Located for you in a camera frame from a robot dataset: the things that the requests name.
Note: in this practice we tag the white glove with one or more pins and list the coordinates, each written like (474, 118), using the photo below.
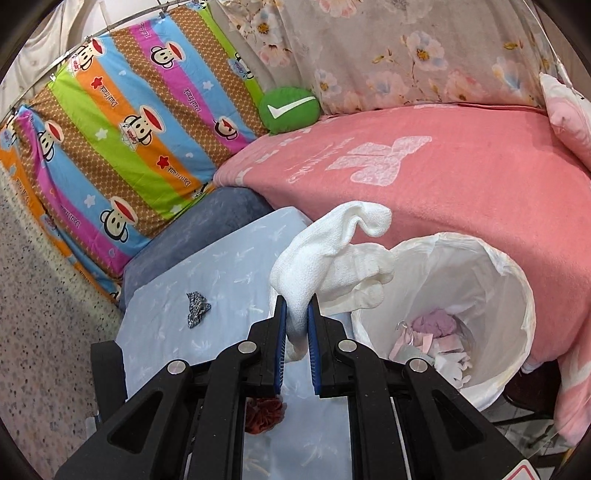
(360, 277)

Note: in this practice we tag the grey floral cloth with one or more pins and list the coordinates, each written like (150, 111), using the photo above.
(392, 55)

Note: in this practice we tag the pink blanket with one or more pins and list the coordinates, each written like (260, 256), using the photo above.
(461, 194)

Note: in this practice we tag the white curtain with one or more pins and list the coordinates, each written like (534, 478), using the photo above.
(46, 37)

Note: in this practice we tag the dark red cloth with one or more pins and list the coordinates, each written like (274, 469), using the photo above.
(263, 415)

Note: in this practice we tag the white knitted sock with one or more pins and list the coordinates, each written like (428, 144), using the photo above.
(304, 258)

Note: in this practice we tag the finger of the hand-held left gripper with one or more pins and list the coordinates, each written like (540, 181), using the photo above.
(108, 378)

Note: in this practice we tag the black and white patterned cloth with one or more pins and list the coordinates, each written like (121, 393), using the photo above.
(198, 309)

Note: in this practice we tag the salmon pink cloth piece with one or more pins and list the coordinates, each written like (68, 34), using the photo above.
(448, 346)

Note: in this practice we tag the blue-grey cushion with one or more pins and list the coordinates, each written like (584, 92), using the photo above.
(184, 230)

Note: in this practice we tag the light pink cloth piece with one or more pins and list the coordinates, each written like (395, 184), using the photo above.
(415, 341)

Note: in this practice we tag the green check mark cushion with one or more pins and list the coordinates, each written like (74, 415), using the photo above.
(286, 110)

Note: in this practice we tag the light blue printed tablecloth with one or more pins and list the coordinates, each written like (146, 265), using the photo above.
(221, 272)

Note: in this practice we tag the dark stool frame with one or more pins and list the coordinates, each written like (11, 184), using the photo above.
(531, 392)

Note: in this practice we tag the striped monkey print blanket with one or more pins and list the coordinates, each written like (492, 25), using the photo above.
(138, 161)

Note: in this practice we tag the white bin with plastic bag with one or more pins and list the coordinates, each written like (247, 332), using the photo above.
(508, 300)

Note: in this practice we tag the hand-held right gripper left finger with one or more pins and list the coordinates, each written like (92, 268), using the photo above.
(278, 350)

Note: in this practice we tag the purple cloth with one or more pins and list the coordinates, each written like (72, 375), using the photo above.
(436, 323)

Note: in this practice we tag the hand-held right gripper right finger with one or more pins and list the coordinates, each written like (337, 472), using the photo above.
(312, 350)

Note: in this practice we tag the pink pillow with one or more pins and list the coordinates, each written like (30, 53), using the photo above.
(568, 115)

